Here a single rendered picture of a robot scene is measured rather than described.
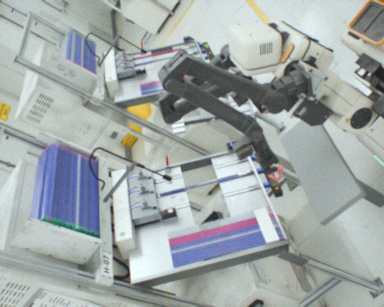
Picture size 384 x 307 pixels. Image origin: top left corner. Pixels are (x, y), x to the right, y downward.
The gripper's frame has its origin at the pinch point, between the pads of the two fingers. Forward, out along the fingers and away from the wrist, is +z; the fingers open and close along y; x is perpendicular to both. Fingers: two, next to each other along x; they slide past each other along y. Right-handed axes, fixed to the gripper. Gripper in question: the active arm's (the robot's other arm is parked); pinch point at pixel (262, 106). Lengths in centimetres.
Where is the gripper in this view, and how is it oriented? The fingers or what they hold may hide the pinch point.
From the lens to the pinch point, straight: 213.1
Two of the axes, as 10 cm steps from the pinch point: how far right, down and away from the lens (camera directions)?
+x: 7.8, -6.2, -1.3
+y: 4.8, 7.1, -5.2
